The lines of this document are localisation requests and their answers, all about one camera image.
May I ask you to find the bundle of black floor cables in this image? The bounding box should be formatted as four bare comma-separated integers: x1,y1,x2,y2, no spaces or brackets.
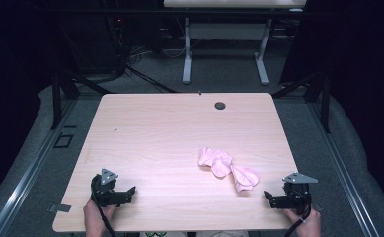
107,16,184,95

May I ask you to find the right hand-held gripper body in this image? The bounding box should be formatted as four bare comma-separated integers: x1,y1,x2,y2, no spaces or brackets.
269,172,319,215

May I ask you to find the black metal frame stand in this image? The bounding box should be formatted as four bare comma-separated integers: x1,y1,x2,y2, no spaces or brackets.
49,19,115,131
271,68,333,134

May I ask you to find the person's left hand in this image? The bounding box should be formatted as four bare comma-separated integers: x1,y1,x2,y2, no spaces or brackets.
83,198,116,228

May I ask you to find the pink crumpled cloth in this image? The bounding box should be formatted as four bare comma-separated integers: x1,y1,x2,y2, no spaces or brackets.
197,146,261,194

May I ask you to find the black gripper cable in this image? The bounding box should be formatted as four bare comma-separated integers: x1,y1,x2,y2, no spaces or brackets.
91,192,118,237
283,190,313,237

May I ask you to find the aluminium floor rail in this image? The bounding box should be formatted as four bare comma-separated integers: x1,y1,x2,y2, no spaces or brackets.
306,102,380,237
0,98,79,237

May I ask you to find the white desk with grey legs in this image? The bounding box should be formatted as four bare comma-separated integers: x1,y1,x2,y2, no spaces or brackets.
163,0,308,86

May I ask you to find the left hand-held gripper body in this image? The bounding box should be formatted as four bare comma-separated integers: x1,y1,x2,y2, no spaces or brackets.
90,168,130,208

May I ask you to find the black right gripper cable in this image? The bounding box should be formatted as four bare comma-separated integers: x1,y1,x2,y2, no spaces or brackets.
283,190,313,237

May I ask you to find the person's right hand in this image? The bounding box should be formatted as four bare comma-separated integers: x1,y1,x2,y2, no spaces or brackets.
281,208,322,237

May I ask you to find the grey metal bracket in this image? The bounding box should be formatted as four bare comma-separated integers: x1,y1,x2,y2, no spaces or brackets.
46,203,73,213

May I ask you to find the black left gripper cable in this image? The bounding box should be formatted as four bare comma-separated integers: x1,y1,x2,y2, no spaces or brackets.
91,192,118,237

